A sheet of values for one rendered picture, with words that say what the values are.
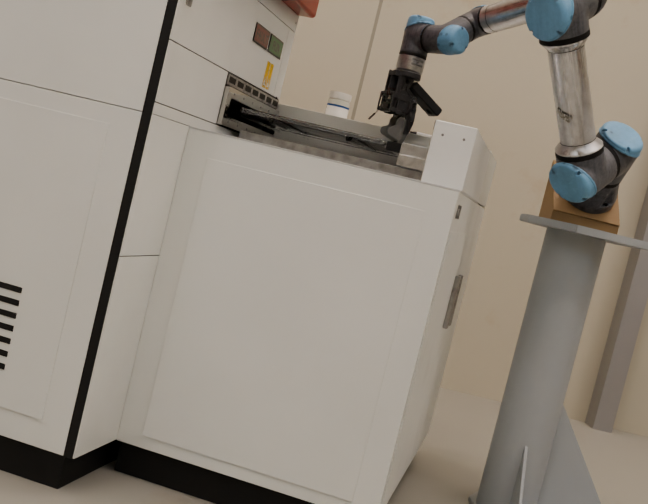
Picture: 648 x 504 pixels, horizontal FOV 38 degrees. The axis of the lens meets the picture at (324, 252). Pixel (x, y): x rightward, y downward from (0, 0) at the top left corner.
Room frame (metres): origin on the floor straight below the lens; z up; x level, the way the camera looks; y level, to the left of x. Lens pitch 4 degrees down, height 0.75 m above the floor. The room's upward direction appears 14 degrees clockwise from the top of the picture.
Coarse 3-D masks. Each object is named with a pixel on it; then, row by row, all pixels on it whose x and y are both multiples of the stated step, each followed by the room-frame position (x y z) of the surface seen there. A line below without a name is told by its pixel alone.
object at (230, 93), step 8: (224, 88) 2.26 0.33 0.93; (232, 88) 2.28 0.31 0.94; (224, 96) 2.26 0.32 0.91; (232, 96) 2.29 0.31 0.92; (240, 96) 2.35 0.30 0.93; (248, 96) 2.40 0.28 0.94; (224, 104) 2.26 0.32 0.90; (248, 104) 2.42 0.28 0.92; (256, 104) 2.48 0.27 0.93; (264, 104) 2.54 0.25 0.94; (224, 112) 2.26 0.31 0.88; (272, 112) 2.63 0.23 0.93; (224, 120) 2.28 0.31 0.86; (232, 120) 2.33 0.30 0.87; (232, 128) 2.34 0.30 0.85; (240, 128) 2.40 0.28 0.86; (248, 128) 2.46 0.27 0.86; (256, 128) 2.52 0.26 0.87; (272, 136) 2.68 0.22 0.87
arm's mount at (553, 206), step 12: (552, 192) 2.51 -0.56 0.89; (552, 204) 2.48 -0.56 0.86; (564, 204) 2.48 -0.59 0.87; (540, 216) 2.56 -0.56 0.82; (552, 216) 2.46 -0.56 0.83; (564, 216) 2.46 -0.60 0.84; (576, 216) 2.47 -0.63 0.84; (588, 216) 2.47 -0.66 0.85; (600, 216) 2.48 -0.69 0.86; (612, 216) 2.48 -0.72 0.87; (600, 228) 2.47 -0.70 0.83; (612, 228) 2.47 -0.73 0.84
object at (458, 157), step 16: (448, 128) 2.04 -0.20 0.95; (464, 128) 2.03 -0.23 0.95; (432, 144) 2.04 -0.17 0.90; (448, 144) 2.04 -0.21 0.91; (464, 144) 2.03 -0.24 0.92; (480, 144) 2.18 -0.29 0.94; (432, 160) 2.04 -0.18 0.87; (448, 160) 2.03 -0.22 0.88; (464, 160) 2.03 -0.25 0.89; (480, 160) 2.29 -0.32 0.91; (432, 176) 2.04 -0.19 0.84; (448, 176) 2.03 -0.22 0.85; (464, 176) 2.03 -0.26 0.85; (480, 176) 2.41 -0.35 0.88; (464, 192) 2.09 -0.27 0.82; (480, 192) 2.55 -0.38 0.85
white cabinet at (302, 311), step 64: (192, 192) 2.09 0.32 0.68; (256, 192) 2.06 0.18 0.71; (320, 192) 2.03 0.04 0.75; (384, 192) 2.00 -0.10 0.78; (448, 192) 1.97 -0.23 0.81; (192, 256) 2.08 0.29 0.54; (256, 256) 2.05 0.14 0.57; (320, 256) 2.02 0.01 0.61; (384, 256) 1.99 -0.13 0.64; (448, 256) 2.05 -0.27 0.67; (192, 320) 2.07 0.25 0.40; (256, 320) 2.04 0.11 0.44; (320, 320) 2.01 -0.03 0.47; (384, 320) 1.98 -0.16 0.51; (448, 320) 2.38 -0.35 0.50; (192, 384) 2.07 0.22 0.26; (256, 384) 2.04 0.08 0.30; (320, 384) 2.00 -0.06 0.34; (384, 384) 1.98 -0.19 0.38; (128, 448) 2.13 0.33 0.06; (192, 448) 2.06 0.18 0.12; (256, 448) 2.03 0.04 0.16; (320, 448) 2.00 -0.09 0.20; (384, 448) 1.97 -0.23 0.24
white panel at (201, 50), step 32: (192, 0) 1.95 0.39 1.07; (224, 0) 2.14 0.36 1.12; (256, 0) 2.33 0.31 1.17; (160, 32) 1.91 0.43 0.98; (192, 32) 2.00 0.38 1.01; (224, 32) 2.18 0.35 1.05; (288, 32) 2.64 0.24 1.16; (160, 64) 1.91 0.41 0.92; (192, 64) 2.04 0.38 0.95; (224, 64) 2.22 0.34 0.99; (256, 64) 2.44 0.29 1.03; (160, 96) 1.92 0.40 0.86; (192, 96) 2.08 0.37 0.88; (224, 128) 2.32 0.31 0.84
